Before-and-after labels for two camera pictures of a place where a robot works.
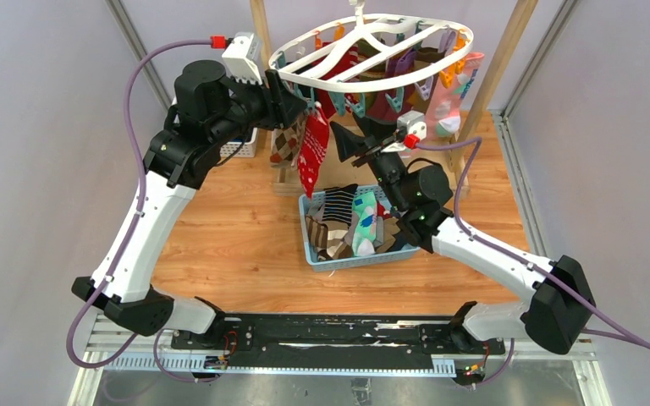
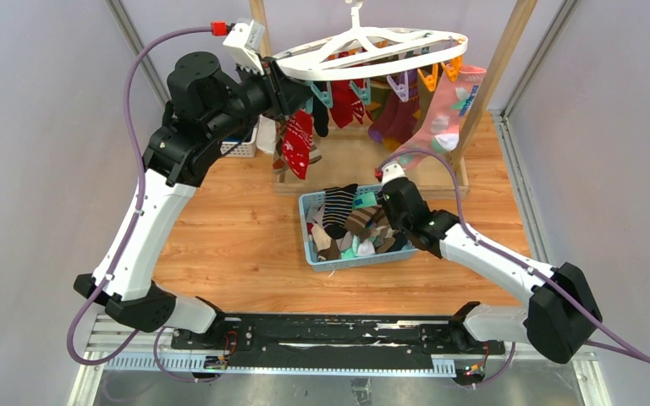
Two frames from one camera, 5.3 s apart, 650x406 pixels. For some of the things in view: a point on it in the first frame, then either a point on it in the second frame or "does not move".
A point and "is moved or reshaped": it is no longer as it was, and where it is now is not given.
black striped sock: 338,204 does not move
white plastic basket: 247,150 does not move
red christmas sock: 313,148 → 298,141
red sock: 327,98 → 342,104
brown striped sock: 327,238 → 360,222
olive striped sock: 376,72 → 380,93
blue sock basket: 316,265 does not move
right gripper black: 349,145 → 382,200
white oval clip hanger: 367,49 is moved or reshaped
